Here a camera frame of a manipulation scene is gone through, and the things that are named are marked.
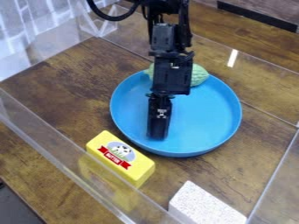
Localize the blue round tray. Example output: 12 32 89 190
109 71 241 158

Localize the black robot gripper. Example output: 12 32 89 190
138 0 193 140

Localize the white sheer curtain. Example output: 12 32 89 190
0 0 93 82

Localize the white speckled foam block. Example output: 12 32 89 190
168 181 247 224

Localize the yellow butter block toy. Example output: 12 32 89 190
85 130 154 188

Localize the clear acrylic enclosure wall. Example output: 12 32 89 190
0 0 299 224

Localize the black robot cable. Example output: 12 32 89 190
85 0 144 22

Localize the green bitter gourd toy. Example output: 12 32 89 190
144 63 209 87

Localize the black baseboard strip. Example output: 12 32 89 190
216 0 299 33

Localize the clear acrylic corner bracket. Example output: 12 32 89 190
76 3 117 38

